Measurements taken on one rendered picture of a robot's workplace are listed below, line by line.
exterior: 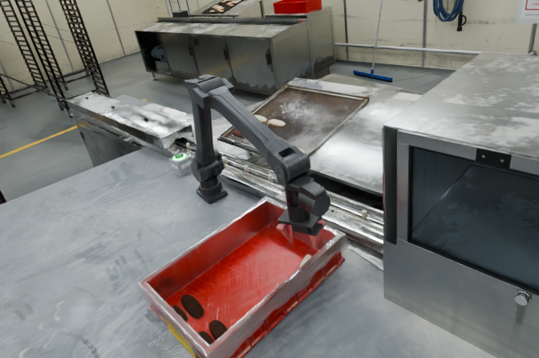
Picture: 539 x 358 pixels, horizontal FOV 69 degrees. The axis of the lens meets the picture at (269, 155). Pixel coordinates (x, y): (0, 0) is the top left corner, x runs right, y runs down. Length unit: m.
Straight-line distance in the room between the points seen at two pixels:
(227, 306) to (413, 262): 0.49
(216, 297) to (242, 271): 0.11
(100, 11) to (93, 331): 7.98
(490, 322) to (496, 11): 4.12
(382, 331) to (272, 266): 0.36
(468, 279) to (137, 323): 0.82
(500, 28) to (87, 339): 4.52
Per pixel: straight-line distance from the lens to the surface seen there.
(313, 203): 0.93
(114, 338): 1.18
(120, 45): 9.02
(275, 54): 4.28
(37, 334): 1.32
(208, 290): 1.17
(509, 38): 4.86
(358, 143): 1.56
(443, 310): 1.01
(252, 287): 1.15
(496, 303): 0.93
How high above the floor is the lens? 1.64
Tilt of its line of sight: 28 degrees down
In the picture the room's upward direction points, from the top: 10 degrees counter-clockwise
